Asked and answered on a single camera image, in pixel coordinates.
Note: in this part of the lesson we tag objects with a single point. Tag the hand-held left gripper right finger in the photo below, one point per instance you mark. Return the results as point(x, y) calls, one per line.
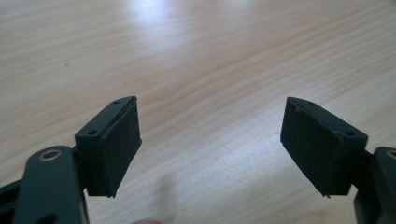
point(323, 149)

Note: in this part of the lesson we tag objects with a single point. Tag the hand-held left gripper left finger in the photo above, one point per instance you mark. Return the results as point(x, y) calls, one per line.
point(109, 149)

